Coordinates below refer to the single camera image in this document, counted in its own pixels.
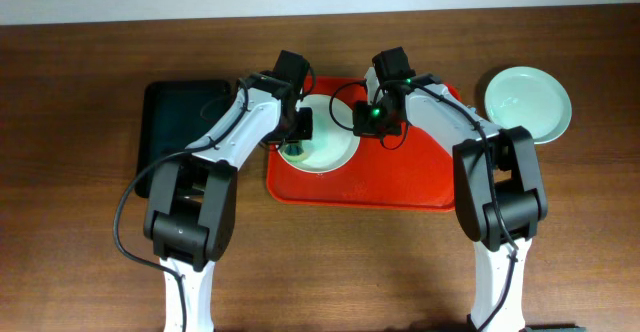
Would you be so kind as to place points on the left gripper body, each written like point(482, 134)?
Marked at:
point(298, 135)

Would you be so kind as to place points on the green yellow sponge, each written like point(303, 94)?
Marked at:
point(294, 152)

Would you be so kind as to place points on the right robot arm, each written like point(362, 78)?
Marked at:
point(498, 189)

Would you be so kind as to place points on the black plastic tray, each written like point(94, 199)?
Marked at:
point(175, 114)

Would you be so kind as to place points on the white plate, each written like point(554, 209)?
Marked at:
point(332, 144)

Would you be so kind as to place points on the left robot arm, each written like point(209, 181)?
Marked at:
point(188, 241)

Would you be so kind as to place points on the mint green plate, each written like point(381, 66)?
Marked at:
point(531, 98)

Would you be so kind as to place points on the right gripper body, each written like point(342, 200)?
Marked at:
point(368, 123)

